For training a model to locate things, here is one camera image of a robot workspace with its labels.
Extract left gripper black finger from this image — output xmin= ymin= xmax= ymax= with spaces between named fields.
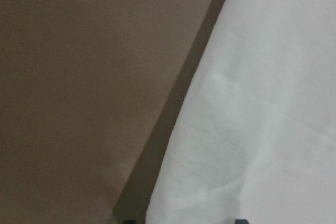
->
xmin=123 ymin=219 xmax=137 ymax=224

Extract white printed t-shirt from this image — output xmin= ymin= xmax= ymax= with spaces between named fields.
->
xmin=145 ymin=0 xmax=335 ymax=223

